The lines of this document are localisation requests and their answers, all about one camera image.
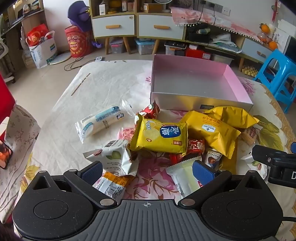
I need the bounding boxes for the wall socket strip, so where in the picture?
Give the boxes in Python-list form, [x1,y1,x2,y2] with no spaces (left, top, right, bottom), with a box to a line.
[200,0,232,14]

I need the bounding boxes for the wooden desk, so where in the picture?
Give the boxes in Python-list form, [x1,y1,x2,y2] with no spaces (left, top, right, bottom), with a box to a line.
[6,0,45,38]

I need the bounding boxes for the white round floor plate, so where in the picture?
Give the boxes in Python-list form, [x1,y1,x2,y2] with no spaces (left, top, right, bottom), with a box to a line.
[49,51,73,66]

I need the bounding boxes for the wooden cabinet white drawer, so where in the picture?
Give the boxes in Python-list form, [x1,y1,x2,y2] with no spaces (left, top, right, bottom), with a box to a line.
[89,0,139,55]
[136,0,188,55]

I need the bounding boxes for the clear wafer packet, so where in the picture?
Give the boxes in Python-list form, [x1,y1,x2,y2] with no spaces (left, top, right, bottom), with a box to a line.
[240,126,259,147]

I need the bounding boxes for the yellow snack packet blue logo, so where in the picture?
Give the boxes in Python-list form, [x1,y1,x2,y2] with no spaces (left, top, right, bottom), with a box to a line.
[180,111,241,160]

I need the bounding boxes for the white patterned cloth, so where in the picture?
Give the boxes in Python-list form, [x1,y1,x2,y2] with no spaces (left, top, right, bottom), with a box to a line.
[0,104,41,224]

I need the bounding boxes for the white shopping bag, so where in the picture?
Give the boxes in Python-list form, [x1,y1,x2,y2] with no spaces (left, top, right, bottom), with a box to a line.
[29,30,58,69]

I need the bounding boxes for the smartphone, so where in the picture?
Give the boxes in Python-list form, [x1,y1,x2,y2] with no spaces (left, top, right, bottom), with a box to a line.
[0,140,14,170]

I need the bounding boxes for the red box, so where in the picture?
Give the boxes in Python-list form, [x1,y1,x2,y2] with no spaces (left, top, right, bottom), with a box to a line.
[186,47,212,61]

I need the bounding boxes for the brown cardboard box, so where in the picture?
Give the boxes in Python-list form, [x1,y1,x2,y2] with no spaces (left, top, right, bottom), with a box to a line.
[143,3,164,13]

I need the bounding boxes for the pink cardboard box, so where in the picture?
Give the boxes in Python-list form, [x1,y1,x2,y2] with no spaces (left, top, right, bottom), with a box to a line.
[150,54,254,114]

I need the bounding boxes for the purple plush toy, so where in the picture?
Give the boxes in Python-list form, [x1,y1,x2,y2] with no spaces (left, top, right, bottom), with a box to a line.
[67,0,102,49]

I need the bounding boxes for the red hanging ornament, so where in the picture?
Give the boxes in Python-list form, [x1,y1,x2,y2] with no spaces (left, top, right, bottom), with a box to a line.
[271,0,281,23]

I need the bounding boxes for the clear grey storage box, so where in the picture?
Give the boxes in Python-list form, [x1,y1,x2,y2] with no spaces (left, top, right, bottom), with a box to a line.
[109,38,127,54]

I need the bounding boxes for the pale green white packet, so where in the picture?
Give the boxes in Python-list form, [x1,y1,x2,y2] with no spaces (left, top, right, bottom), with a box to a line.
[165,160,204,198]

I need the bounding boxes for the black monitor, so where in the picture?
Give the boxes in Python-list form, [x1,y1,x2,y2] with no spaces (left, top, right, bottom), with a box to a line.
[283,35,296,63]

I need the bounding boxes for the black floor cable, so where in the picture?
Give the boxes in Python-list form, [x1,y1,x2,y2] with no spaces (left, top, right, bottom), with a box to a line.
[63,57,96,71]

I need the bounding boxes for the black bag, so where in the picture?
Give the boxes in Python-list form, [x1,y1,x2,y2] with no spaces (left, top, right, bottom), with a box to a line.
[187,24,211,43]

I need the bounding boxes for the white blue roll cake packet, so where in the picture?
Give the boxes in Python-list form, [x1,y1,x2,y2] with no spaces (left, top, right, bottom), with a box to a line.
[75,100,133,144]

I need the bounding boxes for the pile of papers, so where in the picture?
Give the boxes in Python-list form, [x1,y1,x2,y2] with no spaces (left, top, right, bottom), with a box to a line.
[209,34,242,53]

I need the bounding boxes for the red gift bag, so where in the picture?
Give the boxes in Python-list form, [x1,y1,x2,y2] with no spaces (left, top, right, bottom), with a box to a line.
[25,24,49,47]

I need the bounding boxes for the white office chair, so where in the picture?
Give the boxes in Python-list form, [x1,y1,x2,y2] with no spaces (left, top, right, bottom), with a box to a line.
[0,35,16,84]

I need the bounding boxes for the yellow chips packet blue label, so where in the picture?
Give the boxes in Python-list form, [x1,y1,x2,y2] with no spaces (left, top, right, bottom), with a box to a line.
[129,115,188,157]

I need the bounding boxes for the pink floral cloth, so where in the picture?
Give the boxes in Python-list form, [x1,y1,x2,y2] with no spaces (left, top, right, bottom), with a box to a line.
[170,6,266,42]

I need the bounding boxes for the blue plastic stool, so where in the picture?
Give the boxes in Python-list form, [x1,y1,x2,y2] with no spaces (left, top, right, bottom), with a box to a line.
[253,49,296,114]

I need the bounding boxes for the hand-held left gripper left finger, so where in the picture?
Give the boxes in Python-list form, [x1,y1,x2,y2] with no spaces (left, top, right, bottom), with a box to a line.
[24,161,117,209]

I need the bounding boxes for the white orange snack packet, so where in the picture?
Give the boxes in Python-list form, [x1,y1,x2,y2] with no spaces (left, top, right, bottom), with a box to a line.
[92,171,135,202]

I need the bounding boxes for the white storage box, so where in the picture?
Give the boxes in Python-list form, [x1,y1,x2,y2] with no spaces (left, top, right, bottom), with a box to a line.
[165,42,187,57]

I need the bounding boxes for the clear storage box blue lid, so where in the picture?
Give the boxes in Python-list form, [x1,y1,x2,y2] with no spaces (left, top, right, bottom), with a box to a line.
[134,39,155,55]

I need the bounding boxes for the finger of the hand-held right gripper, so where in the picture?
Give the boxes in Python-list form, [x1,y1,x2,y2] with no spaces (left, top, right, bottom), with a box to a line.
[252,144,296,166]

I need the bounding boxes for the red packet white characters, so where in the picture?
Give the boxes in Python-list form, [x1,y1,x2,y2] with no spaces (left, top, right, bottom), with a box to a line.
[169,138,205,164]

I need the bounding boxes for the small white fan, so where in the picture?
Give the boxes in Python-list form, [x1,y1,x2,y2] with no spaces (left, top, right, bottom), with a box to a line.
[151,0,173,12]

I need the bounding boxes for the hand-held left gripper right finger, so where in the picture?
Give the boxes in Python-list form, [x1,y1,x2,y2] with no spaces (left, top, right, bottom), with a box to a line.
[178,160,271,207]

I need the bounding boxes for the clear plastic storage box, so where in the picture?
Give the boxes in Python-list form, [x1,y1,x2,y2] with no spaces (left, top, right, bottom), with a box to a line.
[211,52,234,66]

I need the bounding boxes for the white black printed packet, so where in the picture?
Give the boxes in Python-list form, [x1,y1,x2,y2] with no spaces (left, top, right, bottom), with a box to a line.
[240,152,270,183]

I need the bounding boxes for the white chocolate picture packet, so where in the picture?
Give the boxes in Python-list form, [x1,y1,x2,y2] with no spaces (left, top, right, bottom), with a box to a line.
[202,148,224,172]

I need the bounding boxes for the red chair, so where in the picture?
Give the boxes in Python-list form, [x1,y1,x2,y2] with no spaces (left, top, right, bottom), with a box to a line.
[0,73,16,126]

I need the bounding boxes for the plain yellow puffy packet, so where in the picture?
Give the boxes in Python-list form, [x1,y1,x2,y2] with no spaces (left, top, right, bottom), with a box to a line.
[205,106,260,129]

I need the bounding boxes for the small red snack packet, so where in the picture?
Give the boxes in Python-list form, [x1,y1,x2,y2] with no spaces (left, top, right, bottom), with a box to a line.
[136,100,161,121]

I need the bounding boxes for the white green snack packet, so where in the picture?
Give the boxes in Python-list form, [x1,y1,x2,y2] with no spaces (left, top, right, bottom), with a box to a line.
[83,139,139,178]

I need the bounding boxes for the pink snack packet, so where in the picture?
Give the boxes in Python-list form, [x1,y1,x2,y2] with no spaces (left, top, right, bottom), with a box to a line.
[117,127,137,142]

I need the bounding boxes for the red cylindrical bag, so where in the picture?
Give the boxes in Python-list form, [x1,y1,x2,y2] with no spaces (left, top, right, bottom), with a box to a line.
[64,25,94,58]

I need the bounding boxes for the floral tablecloth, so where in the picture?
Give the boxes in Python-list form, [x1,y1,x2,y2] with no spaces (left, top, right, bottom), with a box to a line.
[0,60,296,241]

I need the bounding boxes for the yellow egg tray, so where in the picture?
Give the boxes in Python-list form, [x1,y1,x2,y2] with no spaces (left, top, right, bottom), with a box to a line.
[241,65,260,77]

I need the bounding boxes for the low wooden tv stand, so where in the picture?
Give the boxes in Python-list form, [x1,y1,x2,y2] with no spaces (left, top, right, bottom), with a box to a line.
[185,21,278,73]

